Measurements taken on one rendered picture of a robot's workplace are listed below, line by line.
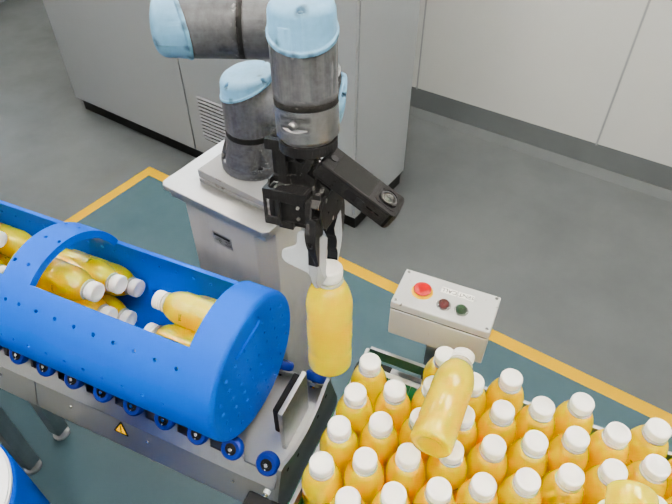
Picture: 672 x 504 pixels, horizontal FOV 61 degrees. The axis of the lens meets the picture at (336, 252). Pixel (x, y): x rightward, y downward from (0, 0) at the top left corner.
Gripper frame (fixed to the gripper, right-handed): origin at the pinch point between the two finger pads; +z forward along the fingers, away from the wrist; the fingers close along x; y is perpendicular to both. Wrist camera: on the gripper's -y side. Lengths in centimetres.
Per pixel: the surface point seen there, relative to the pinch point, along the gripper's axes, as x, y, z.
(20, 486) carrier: 27, 46, 39
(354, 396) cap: -3.8, -2.4, 30.0
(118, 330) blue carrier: 6.8, 36.0, 17.8
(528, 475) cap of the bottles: -0.9, -32.4, 32.3
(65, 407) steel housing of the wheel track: 6, 60, 50
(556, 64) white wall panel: -276, -18, 57
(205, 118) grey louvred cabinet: -184, 150, 75
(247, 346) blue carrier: -0.7, 15.9, 21.4
